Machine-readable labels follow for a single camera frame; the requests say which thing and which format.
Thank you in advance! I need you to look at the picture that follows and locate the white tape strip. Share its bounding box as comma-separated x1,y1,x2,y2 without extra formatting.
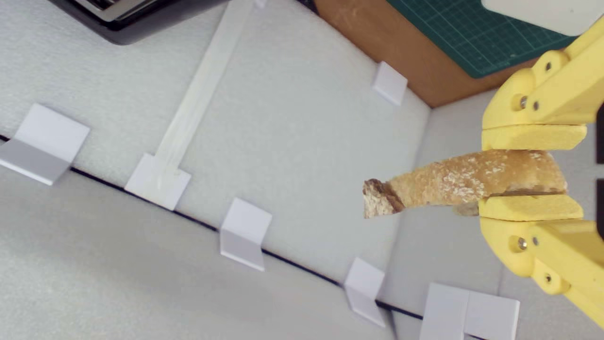
153,0,258,166

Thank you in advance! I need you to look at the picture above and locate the green cutting mat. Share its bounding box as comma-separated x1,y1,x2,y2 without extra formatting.
386,0,579,79

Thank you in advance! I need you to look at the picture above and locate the black two-slot toaster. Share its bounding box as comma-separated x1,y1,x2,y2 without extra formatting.
47,0,232,45

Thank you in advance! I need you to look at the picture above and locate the white wall clip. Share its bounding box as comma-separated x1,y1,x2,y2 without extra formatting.
219,197,273,272
372,61,409,106
0,103,90,186
419,282,520,340
125,152,192,211
344,257,386,328

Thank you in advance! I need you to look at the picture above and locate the white rounded block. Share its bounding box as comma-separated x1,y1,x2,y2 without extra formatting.
480,0,604,37

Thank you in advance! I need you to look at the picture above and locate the brown bread slice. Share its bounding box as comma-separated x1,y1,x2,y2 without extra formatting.
362,149,568,219

